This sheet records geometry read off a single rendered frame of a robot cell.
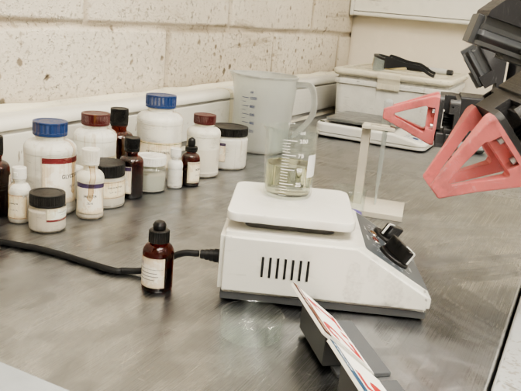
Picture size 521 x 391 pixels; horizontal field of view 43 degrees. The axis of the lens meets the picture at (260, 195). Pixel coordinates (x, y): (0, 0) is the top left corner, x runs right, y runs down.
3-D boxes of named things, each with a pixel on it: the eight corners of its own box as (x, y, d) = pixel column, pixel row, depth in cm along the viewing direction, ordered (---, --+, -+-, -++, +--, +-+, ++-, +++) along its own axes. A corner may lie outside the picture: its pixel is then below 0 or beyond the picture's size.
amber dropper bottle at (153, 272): (156, 279, 66) (160, 212, 64) (178, 288, 64) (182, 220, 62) (134, 287, 63) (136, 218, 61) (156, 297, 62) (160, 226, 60)
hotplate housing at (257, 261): (405, 271, 74) (416, 203, 72) (428, 324, 61) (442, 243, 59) (209, 251, 74) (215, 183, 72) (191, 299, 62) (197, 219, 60)
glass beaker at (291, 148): (311, 193, 70) (319, 119, 68) (313, 207, 65) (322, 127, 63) (255, 188, 70) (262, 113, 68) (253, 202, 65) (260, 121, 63)
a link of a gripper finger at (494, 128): (416, 166, 54) (518, 102, 52) (404, 149, 61) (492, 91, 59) (460, 230, 56) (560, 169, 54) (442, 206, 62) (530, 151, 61)
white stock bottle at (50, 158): (12, 212, 81) (12, 120, 78) (42, 199, 87) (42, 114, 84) (58, 220, 80) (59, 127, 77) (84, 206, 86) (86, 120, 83)
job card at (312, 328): (350, 323, 60) (356, 282, 59) (391, 376, 51) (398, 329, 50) (286, 325, 58) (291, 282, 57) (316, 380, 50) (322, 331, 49)
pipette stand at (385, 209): (404, 207, 99) (416, 123, 96) (401, 222, 92) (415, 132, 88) (351, 199, 101) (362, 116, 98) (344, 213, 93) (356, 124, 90)
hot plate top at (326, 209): (346, 198, 71) (347, 190, 71) (356, 233, 60) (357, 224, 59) (237, 187, 72) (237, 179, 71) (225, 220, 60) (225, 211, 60)
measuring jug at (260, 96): (319, 151, 135) (326, 77, 131) (302, 163, 123) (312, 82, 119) (234, 139, 140) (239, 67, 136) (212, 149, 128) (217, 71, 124)
